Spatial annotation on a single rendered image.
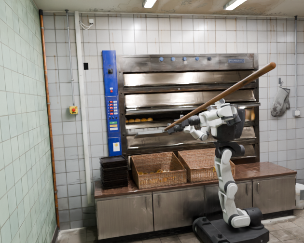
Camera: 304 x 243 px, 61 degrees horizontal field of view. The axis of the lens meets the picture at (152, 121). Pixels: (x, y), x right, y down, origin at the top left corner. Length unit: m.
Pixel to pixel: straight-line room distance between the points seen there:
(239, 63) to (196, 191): 1.82
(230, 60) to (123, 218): 2.41
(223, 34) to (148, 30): 1.00
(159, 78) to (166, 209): 1.57
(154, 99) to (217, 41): 1.14
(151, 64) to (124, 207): 1.72
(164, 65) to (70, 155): 1.61
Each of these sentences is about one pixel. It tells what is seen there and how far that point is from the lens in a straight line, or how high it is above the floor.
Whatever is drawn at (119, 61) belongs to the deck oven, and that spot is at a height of 2.02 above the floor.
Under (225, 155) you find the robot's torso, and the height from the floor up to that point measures 0.96.
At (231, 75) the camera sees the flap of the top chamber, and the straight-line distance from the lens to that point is 3.69.
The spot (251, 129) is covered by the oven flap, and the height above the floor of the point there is 1.05.
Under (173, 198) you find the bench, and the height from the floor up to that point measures 0.44.
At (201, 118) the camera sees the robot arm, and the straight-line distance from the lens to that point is 2.29.
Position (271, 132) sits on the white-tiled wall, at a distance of 4.05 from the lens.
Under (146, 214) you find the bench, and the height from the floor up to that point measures 0.31.
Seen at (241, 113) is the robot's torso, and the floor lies 1.36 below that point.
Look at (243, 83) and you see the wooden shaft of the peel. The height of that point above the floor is 1.59.
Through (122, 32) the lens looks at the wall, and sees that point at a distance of 3.33.
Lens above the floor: 1.54
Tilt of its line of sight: 5 degrees down
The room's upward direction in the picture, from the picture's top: 3 degrees counter-clockwise
